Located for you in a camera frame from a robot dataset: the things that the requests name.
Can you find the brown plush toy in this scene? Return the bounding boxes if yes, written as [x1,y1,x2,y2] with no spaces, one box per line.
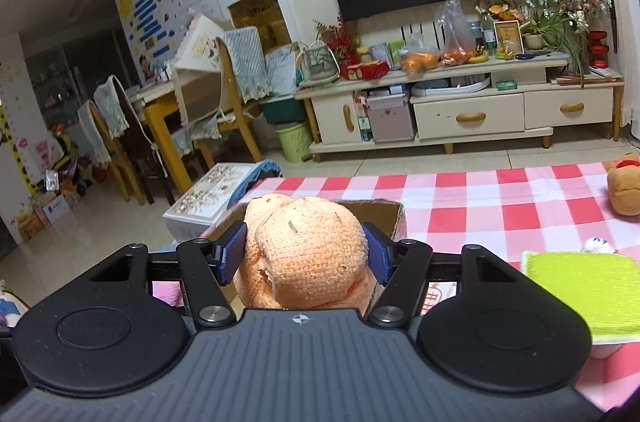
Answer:
[602,152,640,217]

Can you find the red gift box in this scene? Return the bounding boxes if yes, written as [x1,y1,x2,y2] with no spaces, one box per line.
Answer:
[339,60,390,81]

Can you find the pink storage box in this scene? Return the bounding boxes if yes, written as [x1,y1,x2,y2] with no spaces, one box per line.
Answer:
[366,95,417,143]

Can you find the white curtain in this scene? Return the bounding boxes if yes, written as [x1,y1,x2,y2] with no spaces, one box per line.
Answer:
[595,0,640,143]

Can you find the red berry branch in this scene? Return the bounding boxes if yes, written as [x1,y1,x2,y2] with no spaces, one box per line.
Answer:
[314,15,359,61]

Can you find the yellow wooden table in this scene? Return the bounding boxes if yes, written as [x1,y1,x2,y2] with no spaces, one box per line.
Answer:
[125,72,226,194]

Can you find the wall chart poster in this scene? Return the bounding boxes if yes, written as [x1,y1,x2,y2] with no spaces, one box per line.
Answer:
[117,0,226,86]

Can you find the brown cardboard box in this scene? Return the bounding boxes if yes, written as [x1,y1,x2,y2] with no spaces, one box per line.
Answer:
[200,199,407,249]

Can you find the green potted plant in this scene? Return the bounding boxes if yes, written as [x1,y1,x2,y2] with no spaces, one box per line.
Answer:
[522,10,592,88]

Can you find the clear plastic bag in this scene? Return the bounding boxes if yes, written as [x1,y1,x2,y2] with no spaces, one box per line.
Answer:
[434,0,479,67]

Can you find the small white toy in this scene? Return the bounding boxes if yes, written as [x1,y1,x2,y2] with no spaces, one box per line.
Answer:
[582,236,614,256]

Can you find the blue cloth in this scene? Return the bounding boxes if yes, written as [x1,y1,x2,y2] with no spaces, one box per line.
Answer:
[245,159,284,199]

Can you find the stack of books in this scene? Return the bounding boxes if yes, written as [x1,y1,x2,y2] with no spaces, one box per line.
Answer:
[552,67,624,84]

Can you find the dark green bin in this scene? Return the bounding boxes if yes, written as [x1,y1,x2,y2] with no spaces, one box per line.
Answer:
[260,97,307,126]

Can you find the cream tv cabinet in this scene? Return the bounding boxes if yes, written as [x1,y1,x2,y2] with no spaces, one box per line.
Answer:
[295,52,626,163]

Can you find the light green trash bin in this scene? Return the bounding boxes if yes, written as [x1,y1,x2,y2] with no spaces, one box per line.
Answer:
[275,122,314,163]

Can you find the white scalloped board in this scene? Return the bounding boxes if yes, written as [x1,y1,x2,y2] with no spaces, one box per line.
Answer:
[172,13,226,73]

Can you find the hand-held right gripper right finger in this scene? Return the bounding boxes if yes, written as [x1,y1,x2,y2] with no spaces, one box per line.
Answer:
[361,222,527,329]

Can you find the red candle holder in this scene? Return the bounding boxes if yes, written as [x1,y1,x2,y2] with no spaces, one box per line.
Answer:
[587,30,609,69]

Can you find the wooden picture frame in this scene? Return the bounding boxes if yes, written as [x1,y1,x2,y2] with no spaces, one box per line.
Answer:
[493,20,524,56]

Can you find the white basket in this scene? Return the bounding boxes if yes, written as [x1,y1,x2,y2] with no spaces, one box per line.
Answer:
[297,41,341,84]

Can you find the red white checkered tablecloth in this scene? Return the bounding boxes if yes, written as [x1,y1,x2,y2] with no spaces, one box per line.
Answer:
[150,162,640,408]

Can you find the bag of oranges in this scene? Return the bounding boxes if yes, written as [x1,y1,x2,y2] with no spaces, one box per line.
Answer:
[400,32,442,76]

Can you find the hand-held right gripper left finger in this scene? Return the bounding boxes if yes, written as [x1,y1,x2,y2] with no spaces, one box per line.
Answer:
[87,221,249,330]

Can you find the green cleaning cloth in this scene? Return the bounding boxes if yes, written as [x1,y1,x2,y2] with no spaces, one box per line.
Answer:
[521,251,640,345]

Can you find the white patterned box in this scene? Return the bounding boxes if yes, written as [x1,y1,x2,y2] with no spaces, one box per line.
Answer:
[162,163,261,244]

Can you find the orange knitted cloth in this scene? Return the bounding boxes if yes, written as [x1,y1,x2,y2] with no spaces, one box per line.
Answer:
[233,195,375,309]

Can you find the white tray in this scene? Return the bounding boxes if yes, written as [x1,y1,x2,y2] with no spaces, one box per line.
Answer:
[411,75,493,96]

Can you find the wooden chair with lace cover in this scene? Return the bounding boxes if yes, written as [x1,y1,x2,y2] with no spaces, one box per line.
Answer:
[94,75,168,205]
[76,100,132,203]
[217,27,267,163]

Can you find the plastic bottle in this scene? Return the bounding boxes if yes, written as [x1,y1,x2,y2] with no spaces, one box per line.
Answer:
[480,12,497,53]

